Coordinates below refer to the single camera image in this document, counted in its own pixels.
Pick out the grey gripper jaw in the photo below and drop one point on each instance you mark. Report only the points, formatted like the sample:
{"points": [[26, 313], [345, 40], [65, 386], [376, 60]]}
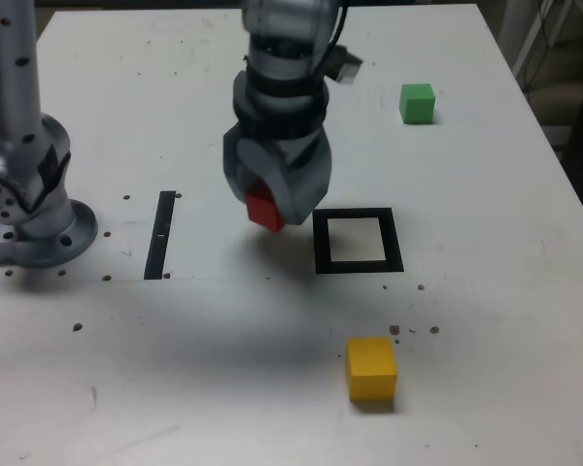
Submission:
{"points": [[233, 170], [301, 184]]}

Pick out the red cube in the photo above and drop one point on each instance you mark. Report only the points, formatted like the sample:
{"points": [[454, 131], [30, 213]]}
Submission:
{"points": [[264, 211]]}

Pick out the green cube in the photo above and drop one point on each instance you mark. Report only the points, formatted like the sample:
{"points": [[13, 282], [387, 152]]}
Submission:
{"points": [[417, 104]]}

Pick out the yellow cube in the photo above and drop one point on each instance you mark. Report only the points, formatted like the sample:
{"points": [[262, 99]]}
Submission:
{"points": [[371, 369]]}

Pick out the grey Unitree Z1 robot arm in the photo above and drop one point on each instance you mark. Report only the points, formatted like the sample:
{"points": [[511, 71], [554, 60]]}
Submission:
{"points": [[14, 97]]}

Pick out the black tape square outline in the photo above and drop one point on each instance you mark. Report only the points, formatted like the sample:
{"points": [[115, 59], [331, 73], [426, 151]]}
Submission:
{"points": [[320, 252]]}

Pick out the black tape strip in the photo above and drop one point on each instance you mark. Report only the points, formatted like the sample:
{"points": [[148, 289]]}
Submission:
{"points": [[158, 242]]}

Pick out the white metal frame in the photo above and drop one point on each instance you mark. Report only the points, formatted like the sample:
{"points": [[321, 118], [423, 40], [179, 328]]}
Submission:
{"points": [[524, 48]]}

